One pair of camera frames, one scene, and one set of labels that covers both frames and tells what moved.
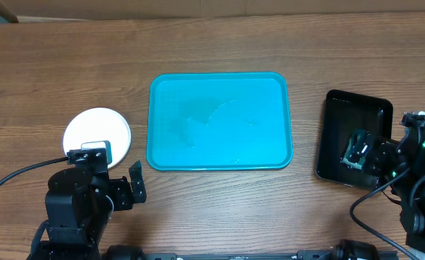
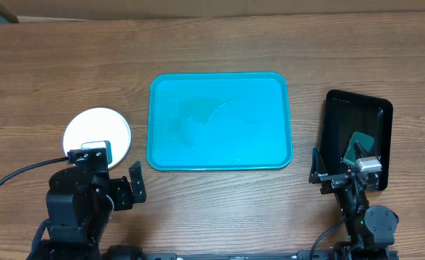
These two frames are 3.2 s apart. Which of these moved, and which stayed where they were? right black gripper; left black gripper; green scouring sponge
Moved: right black gripper
Stayed: left black gripper; green scouring sponge
